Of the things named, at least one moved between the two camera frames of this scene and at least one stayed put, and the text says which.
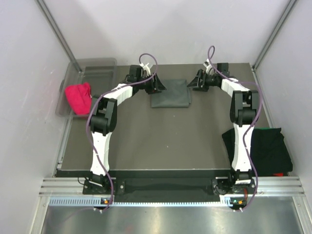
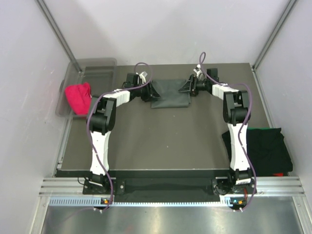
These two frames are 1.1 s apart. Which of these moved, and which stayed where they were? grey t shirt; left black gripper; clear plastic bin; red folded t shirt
Moved: left black gripper
Stayed: clear plastic bin; red folded t shirt; grey t shirt
